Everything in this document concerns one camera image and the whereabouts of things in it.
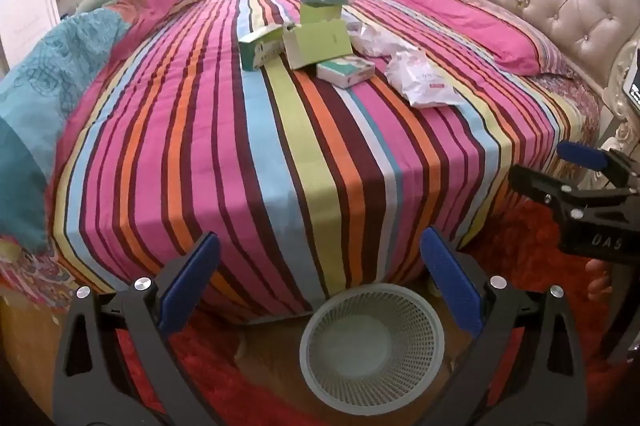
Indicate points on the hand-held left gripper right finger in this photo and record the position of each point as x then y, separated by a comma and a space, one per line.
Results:
450, 286

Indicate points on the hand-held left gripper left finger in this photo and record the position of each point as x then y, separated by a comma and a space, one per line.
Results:
192, 278

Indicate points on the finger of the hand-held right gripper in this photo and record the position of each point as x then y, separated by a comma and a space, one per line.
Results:
537, 186
580, 154

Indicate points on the white plastic mesh basket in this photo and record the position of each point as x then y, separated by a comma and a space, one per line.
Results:
370, 351

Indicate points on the large light green box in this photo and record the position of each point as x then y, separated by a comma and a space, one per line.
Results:
320, 45

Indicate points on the person's right hand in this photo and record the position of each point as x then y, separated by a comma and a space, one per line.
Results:
599, 281

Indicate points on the floral bedcover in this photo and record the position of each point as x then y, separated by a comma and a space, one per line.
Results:
570, 105

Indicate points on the red shaggy rug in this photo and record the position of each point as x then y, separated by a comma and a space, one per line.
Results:
525, 246

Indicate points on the dark screen device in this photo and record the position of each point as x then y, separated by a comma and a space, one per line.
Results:
633, 85

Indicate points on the striped bedsheet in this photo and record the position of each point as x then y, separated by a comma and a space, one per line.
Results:
200, 130

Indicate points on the white plastic bag red print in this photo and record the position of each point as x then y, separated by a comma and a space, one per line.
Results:
425, 80

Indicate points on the large pink pillow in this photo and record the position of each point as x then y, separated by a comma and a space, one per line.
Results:
475, 20

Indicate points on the crumpled clear plastic bag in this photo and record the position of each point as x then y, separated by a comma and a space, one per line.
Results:
380, 40

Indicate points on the flat white and teal box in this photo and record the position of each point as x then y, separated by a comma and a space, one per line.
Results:
345, 73

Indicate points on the green and white box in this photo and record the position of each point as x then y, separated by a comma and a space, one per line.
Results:
257, 48

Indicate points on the teal patterned quilt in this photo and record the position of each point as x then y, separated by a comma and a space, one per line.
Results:
45, 80

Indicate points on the small light green box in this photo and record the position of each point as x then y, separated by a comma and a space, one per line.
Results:
320, 13

